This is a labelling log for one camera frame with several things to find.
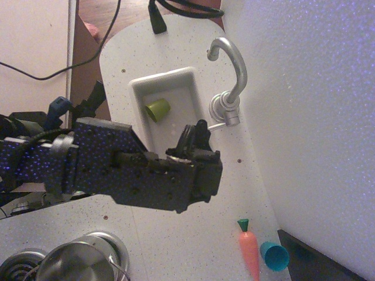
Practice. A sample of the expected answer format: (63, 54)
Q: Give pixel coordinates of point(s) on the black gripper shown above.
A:
(204, 166)

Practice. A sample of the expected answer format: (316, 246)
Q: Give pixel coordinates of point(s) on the silver curved faucet spout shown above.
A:
(222, 43)

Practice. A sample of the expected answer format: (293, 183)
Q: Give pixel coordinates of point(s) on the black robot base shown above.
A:
(27, 124)

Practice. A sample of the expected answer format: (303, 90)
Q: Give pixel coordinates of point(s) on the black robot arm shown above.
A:
(103, 157)

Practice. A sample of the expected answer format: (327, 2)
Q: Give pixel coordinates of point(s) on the silver faucet base with lever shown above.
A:
(223, 112)

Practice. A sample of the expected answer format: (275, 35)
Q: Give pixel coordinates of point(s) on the green plastic cup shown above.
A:
(158, 109)

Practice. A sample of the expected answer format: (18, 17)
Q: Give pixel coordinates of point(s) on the white toy sink basin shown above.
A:
(182, 89)

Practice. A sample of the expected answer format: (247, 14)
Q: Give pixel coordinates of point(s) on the orange toy carrot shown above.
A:
(249, 249)

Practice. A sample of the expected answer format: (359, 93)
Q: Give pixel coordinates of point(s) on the silver stove burner right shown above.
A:
(113, 248)

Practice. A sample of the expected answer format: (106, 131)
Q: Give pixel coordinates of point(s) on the silver stove burner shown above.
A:
(22, 265)
(113, 248)

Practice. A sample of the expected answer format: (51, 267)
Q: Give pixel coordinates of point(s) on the teal plastic cup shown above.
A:
(275, 256)

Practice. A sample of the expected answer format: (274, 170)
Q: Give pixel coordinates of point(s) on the stainless steel pot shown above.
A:
(75, 261)

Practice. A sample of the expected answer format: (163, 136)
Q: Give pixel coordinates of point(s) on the silver stove burner left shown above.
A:
(22, 265)

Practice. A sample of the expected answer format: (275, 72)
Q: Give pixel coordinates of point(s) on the black cable connector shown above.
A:
(157, 22)

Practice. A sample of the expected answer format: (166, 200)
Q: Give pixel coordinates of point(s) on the blue cable connector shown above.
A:
(57, 108)

